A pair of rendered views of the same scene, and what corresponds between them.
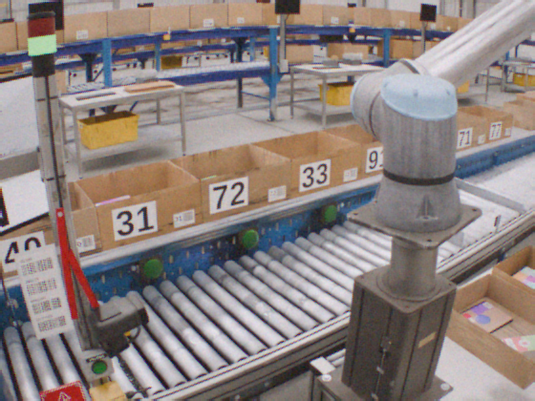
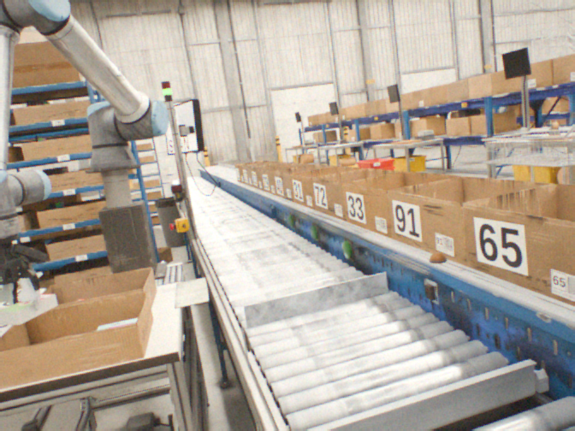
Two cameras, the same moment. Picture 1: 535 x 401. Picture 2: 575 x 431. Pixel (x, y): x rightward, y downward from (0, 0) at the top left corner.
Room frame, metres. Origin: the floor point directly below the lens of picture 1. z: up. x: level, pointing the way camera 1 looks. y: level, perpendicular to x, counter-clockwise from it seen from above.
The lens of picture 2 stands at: (2.29, -1.93, 1.28)
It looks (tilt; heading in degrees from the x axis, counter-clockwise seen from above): 10 degrees down; 111
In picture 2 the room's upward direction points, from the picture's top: 8 degrees counter-clockwise
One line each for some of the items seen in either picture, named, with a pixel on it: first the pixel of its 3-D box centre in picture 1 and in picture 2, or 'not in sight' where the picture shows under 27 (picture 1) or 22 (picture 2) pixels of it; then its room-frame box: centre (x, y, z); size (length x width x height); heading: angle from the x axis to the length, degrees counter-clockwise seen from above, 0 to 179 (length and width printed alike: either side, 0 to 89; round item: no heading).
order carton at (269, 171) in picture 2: not in sight; (287, 179); (1.15, 1.11, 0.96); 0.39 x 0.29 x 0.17; 125
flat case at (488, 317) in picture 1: (481, 320); not in sight; (1.14, -0.67, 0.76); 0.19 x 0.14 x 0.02; 117
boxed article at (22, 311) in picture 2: not in sight; (28, 309); (1.16, -1.07, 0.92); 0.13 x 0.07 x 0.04; 93
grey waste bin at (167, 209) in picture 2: not in sight; (177, 221); (-1.37, 3.34, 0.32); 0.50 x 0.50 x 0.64
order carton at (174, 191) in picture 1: (136, 202); (327, 186); (1.61, 0.47, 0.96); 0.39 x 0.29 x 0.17; 126
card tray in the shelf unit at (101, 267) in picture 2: not in sight; (94, 271); (0.04, 0.31, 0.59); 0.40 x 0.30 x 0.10; 33
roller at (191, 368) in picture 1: (161, 333); (247, 241); (1.16, 0.32, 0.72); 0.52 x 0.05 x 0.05; 36
